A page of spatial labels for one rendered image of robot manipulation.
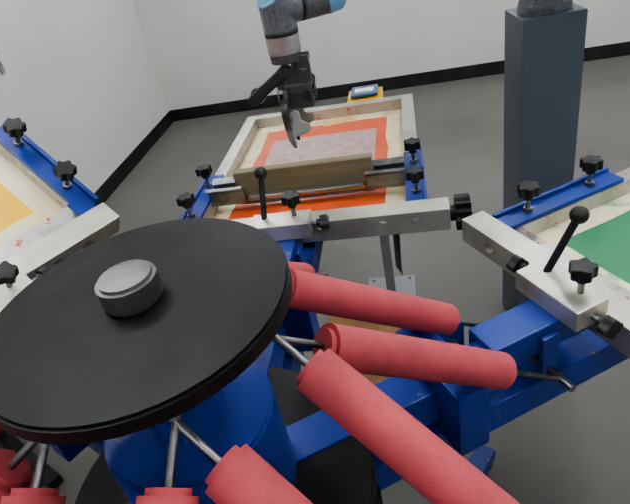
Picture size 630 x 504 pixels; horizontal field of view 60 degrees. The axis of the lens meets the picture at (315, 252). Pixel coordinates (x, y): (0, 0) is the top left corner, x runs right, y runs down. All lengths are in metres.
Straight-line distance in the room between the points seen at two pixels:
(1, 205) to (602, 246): 1.23
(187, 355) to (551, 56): 1.55
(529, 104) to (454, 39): 3.27
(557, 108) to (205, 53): 3.91
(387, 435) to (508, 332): 0.38
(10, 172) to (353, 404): 1.06
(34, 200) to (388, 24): 4.06
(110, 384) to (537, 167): 1.67
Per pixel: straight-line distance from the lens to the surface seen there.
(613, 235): 1.22
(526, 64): 1.82
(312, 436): 0.77
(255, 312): 0.49
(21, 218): 1.31
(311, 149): 1.72
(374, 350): 0.60
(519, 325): 0.86
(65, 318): 0.59
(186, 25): 5.31
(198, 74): 5.40
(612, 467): 2.01
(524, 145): 1.91
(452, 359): 0.68
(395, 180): 1.36
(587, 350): 1.00
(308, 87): 1.27
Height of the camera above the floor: 1.62
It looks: 33 degrees down
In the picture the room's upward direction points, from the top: 13 degrees counter-clockwise
